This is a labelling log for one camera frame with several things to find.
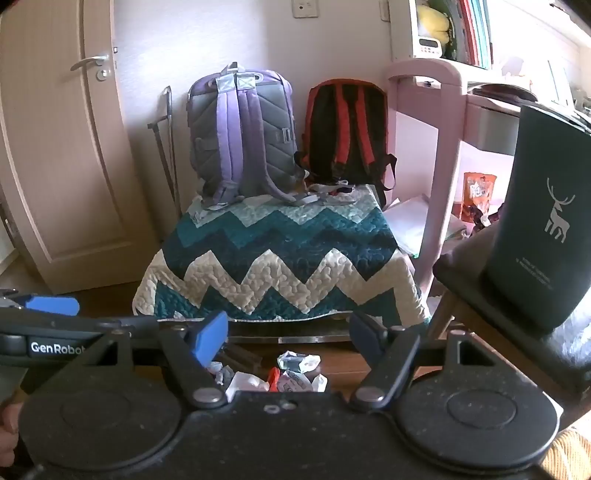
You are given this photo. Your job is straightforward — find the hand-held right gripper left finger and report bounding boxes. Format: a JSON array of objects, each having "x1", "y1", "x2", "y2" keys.
[{"x1": 99, "y1": 310, "x2": 230, "y2": 410}]

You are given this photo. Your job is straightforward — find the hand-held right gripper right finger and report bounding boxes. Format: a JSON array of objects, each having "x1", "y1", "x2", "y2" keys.
[{"x1": 350, "y1": 311, "x2": 490, "y2": 412}]

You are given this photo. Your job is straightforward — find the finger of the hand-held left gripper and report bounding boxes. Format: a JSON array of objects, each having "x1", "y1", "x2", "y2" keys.
[{"x1": 0, "y1": 290, "x2": 80, "y2": 318}]

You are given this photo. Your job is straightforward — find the grey plastic bag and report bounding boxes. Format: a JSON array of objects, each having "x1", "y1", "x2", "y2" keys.
[{"x1": 205, "y1": 360, "x2": 237, "y2": 387}]

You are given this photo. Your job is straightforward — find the dark green deer-print bin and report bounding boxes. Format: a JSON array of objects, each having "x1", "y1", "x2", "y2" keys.
[{"x1": 482, "y1": 103, "x2": 591, "y2": 331}]

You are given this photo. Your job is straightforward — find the person's left hand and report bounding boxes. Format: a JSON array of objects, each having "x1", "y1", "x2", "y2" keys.
[{"x1": 0, "y1": 401, "x2": 22, "y2": 450}]

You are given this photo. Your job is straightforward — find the white crumpled paper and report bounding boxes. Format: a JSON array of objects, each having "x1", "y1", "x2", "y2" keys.
[{"x1": 225, "y1": 371, "x2": 271, "y2": 403}]

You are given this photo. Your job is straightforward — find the white blue crumpled wrapper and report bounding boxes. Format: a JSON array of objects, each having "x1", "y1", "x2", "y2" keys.
[{"x1": 276, "y1": 350, "x2": 322, "y2": 374}]

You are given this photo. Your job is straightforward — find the white printed packet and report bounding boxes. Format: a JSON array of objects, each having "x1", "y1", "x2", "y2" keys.
[{"x1": 277, "y1": 369, "x2": 329, "y2": 394}]

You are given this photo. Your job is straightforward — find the teal white zigzag quilt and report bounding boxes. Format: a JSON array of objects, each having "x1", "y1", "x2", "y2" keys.
[{"x1": 132, "y1": 184, "x2": 431, "y2": 326}]

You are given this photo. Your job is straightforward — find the white papers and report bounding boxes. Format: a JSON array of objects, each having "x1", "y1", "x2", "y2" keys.
[{"x1": 383, "y1": 194, "x2": 468, "y2": 260}]

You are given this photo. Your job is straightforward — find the cream door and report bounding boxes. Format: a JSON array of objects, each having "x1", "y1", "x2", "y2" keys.
[{"x1": 0, "y1": 0, "x2": 161, "y2": 295}]

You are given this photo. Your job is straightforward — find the wooden chair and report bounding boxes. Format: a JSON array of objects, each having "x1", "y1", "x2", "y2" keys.
[{"x1": 429, "y1": 222, "x2": 591, "y2": 418}]

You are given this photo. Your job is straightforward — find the dark purple foil wrapper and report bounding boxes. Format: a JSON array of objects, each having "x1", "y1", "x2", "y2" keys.
[{"x1": 470, "y1": 203, "x2": 505, "y2": 237}]

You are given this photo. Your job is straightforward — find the orange snack bag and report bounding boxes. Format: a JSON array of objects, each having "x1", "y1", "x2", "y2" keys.
[{"x1": 461, "y1": 172, "x2": 499, "y2": 223}]

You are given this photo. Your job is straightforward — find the pink desk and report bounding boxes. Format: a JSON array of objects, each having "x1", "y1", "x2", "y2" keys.
[{"x1": 385, "y1": 58, "x2": 591, "y2": 288}]

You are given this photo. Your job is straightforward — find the red black backpack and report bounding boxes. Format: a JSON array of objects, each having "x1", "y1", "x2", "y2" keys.
[{"x1": 294, "y1": 79, "x2": 398, "y2": 206}]

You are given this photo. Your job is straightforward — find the purple grey backpack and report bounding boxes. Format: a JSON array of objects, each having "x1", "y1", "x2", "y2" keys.
[{"x1": 187, "y1": 62, "x2": 308, "y2": 211}]

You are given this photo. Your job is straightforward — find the yellow knit cloth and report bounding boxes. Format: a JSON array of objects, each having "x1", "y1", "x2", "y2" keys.
[{"x1": 551, "y1": 427, "x2": 591, "y2": 480}]

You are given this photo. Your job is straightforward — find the small white clock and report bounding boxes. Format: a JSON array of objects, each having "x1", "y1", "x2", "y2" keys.
[{"x1": 414, "y1": 38, "x2": 445, "y2": 59}]

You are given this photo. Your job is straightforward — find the white shelf unit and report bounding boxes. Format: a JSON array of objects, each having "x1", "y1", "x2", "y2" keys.
[{"x1": 390, "y1": 0, "x2": 591, "y2": 71}]

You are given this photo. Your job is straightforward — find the yellow plush toy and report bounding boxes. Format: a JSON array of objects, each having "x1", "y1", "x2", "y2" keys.
[{"x1": 416, "y1": 4, "x2": 451, "y2": 45}]

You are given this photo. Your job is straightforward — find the row of colourful books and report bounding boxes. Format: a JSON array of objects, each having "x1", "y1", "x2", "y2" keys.
[{"x1": 454, "y1": 0, "x2": 498, "y2": 71}]

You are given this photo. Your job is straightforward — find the grey metal folding frame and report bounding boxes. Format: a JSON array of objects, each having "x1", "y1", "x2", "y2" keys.
[{"x1": 147, "y1": 86, "x2": 182, "y2": 219}]

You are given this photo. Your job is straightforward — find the silver door handle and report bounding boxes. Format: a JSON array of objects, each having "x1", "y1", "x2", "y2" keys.
[{"x1": 70, "y1": 54, "x2": 112, "y2": 72}]

